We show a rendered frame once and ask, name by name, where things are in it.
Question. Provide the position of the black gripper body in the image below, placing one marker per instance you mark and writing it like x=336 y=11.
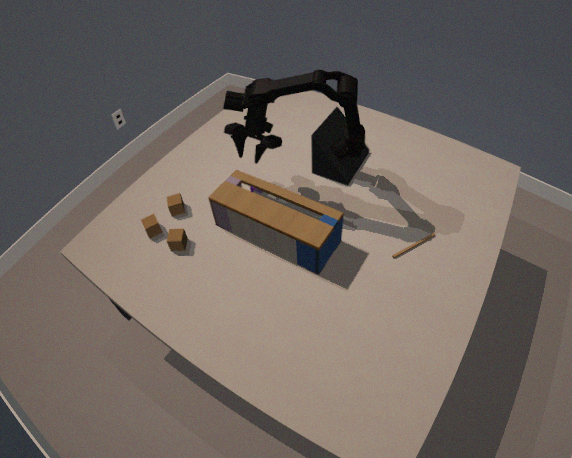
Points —
x=254 y=127

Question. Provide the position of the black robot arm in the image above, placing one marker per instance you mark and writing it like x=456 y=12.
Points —
x=263 y=91

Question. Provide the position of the brown wooden stick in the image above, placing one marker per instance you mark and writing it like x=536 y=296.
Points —
x=413 y=245

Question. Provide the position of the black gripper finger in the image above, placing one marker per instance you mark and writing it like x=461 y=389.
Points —
x=239 y=143
x=259 y=151

